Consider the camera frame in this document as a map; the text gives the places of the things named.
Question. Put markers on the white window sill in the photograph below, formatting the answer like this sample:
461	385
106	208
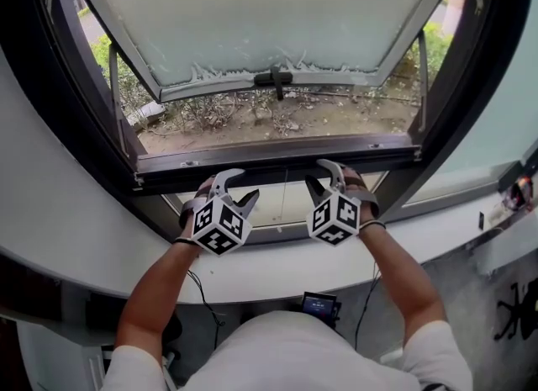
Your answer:
269	271

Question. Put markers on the dark window frame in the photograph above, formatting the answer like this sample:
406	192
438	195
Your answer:
269	162

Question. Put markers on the person's right forearm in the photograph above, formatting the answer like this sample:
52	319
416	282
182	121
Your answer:
403	280

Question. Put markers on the grey stone slab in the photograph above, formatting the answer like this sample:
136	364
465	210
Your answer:
145	114

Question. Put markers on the green shrub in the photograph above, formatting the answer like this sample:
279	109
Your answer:
122	74
435	51

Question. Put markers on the white shirt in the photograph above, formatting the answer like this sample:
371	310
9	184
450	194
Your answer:
294	355

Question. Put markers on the white cabinet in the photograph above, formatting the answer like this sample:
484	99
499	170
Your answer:
46	355

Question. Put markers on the person's left forearm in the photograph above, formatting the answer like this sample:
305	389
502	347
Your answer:
159	288

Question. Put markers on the black wrist band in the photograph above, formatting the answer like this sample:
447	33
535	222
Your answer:
185	241
374	224

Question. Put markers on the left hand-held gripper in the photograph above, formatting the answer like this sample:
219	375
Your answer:
218	227

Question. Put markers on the black office chair base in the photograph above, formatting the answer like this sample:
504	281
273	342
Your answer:
517	313

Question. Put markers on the frosted glass window sash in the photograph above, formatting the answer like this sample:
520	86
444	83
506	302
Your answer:
269	15

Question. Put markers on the small black block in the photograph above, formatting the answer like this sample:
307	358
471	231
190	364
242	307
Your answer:
481	220

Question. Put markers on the person's right hand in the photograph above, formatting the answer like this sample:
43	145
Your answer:
361	191

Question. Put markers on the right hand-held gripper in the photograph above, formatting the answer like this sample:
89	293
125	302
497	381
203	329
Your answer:
334	219

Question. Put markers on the red and black gadget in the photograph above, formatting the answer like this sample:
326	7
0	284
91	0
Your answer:
519	191

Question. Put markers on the black device with screen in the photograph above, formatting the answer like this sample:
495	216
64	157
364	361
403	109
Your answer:
319	307

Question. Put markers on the person's left hand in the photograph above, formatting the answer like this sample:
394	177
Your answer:
195	206

